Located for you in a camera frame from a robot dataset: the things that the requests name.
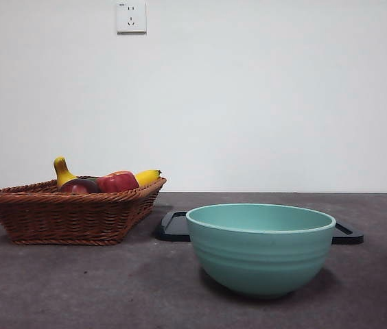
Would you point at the white wall socket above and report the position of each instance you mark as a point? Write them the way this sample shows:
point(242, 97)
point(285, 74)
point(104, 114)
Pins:
point(131, 17)

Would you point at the brown wicker basket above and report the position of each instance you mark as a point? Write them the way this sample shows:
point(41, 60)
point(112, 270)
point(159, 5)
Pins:
point(63, 219)

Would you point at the dark rectangular tray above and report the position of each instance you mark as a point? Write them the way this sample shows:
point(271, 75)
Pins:
point(171, 237)

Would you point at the yellow banana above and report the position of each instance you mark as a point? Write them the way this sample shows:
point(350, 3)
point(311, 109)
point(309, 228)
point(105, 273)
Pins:
point(62, 169)

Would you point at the red apple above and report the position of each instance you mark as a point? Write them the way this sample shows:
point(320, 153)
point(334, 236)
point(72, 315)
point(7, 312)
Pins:
point(118, 181)

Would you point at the dark purple plum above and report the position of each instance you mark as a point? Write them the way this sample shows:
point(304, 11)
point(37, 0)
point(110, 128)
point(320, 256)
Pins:
point(78, 186)

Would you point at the teal green bowl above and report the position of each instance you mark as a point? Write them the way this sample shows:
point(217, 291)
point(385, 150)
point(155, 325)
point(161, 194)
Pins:
point(258, 260)

